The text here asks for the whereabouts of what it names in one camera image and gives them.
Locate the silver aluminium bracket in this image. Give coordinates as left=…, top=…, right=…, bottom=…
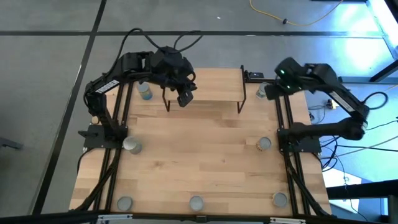
left=269, top=217, right=307, bottom=224
left=96, top=213, right=126, bottom=223

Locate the blue gradient can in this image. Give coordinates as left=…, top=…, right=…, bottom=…
left=136, top=81, right=154, bottom=101

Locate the black aluminium rig frame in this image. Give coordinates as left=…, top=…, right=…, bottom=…
left=0, top=67, right=398, bottom=224

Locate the silver grey can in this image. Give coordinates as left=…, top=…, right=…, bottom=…
left=122, top=136, right=144, bottom=156

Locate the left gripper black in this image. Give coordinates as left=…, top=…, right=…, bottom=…
left=161, top=70, right=198, bottom=108

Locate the grey floor foot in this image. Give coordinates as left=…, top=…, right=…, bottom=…
left=0, top=136, right=23, bottom=150

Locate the wooden shelf black frame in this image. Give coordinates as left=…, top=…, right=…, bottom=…
left=160, top=64, right=249, bottom=114

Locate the yellow floor cable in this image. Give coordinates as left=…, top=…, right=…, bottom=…
left=248, top=0, right=345, bottom=27

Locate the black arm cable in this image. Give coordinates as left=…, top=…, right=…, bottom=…
left=172, top=30, right=203, bottom=53
left=362, top=91, right=389, bottom=110
left=105, top=27, right=162, bottom=77

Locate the black floor beam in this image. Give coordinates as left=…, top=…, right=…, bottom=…
left=326, top=179, right=398, bottom=200

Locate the grey cup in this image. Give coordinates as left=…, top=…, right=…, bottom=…
left=256, top=81, right=270, bottom=100

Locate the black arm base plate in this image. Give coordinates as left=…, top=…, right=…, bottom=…
left=77, top=124, right=129, bottom=149
left=277, top=129, right=322, bottom=154

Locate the orange circle pattern can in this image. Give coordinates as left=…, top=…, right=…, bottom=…
left=189, top=195, right=205, bottom=212

